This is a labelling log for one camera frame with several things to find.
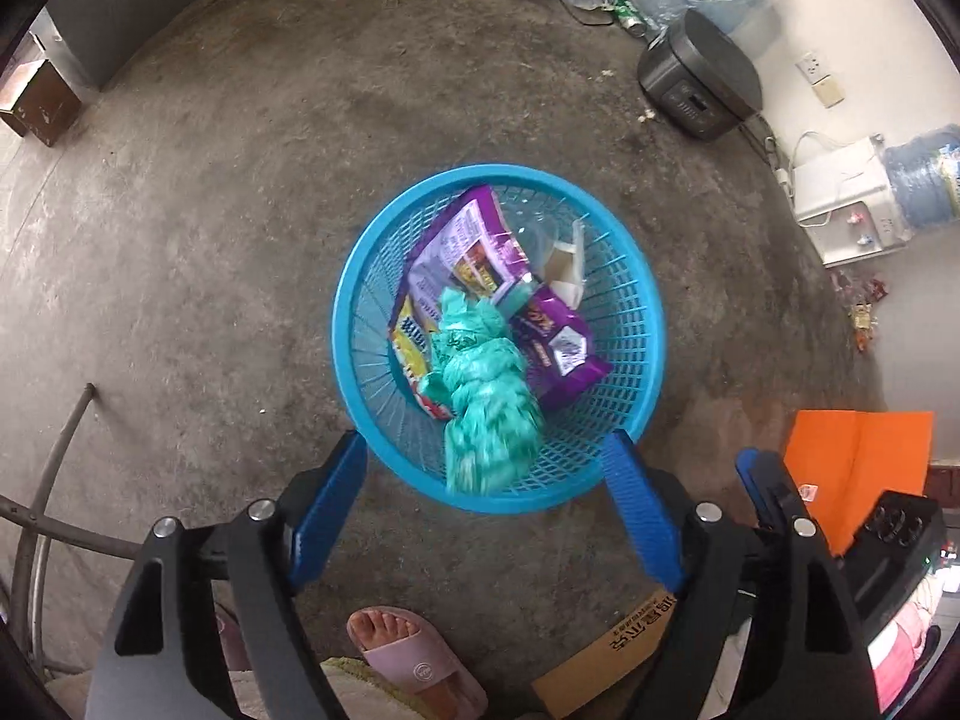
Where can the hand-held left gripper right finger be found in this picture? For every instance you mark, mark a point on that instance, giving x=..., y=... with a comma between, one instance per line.
x=641, y=510

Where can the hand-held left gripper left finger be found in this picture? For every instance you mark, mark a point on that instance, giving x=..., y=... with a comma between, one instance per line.
x=326, y=510

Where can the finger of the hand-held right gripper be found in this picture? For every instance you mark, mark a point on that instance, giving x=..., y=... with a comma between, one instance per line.
x=772, y=491

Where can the blue plastic basket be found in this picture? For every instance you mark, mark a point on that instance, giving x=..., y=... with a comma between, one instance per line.
x=630, y=360

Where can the purple snack packet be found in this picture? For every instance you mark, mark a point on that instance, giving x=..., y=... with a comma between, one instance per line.
x=555, y=345
x=465, y=240

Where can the yellow snack packet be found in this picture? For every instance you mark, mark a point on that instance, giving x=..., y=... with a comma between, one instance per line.
x=412, y=337

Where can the green plastic bag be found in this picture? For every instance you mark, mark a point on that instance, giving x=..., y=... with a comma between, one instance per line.
x=480, y=390

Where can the white cardboard box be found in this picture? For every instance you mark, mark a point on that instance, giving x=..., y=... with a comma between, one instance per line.
x=570, y=270

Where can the clear plastic cup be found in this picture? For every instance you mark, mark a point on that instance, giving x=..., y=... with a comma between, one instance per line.
x=536, y=240

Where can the pink garment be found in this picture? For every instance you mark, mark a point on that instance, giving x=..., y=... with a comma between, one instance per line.
x=900, y=652

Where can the person's foot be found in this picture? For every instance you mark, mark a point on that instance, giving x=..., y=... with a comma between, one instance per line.
x=379, y=626

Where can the flat cardboard piece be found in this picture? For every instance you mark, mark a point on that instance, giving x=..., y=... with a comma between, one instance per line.
x=600, y=660

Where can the white fluffy cloth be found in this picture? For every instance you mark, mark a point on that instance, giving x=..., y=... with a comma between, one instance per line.
x=352, y=694

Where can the pink slipper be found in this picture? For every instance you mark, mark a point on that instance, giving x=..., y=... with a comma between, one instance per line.
x=420, y=671

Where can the pile of small wrappers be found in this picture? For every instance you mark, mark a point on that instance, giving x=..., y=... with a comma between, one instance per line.
x=862, y=311

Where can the white water dispenser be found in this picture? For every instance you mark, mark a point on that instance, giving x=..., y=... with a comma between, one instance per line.
x=840, y=187

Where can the blue water jug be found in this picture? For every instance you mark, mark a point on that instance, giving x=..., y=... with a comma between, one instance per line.
x=926, y=172

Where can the black rice cooker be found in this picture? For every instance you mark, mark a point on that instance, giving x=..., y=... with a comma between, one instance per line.
x=705, y=67

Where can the brown wooden box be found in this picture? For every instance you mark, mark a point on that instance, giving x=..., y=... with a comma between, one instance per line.
x=41, y=101

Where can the grey cabinet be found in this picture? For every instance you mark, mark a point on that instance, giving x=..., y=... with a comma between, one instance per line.
x=97, y=22

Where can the metal pipe frame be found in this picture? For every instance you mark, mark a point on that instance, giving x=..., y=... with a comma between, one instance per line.
x=66, y=431

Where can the wall socket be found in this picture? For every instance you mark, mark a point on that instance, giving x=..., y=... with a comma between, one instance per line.
x=821, y=82

